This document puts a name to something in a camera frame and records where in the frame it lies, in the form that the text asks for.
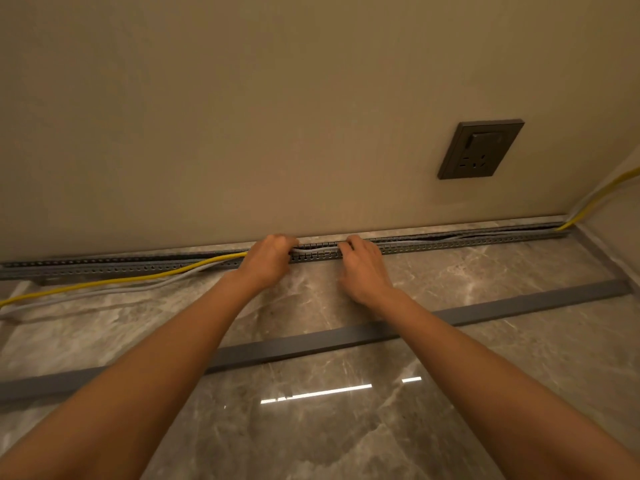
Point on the person's left forearm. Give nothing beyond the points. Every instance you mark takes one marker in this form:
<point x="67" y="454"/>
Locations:
<point x="130" y="389"/>

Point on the person's left fingers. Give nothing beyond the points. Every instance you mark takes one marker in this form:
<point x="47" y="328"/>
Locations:
<point x="287" y="244"/>

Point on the person's left hand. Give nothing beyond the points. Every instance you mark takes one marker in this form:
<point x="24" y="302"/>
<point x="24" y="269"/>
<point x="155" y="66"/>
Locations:
<point x="262" y="264"/>

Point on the person's right hand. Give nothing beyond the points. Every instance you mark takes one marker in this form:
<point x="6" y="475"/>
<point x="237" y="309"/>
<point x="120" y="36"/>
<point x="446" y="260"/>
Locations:
<point x="362" y="274"/>

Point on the person's right forearm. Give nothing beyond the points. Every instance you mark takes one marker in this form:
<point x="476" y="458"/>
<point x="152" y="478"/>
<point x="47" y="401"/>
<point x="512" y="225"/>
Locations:
<point x="495" y="394"/>

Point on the person's right fingers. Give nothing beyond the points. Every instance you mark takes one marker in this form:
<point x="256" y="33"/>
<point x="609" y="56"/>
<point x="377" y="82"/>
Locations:
<point x="352" y="244"/>

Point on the dark grey wall socket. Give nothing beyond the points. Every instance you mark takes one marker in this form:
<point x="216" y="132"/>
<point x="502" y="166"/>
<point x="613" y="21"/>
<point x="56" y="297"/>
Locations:
<point x="480" y="149"/>

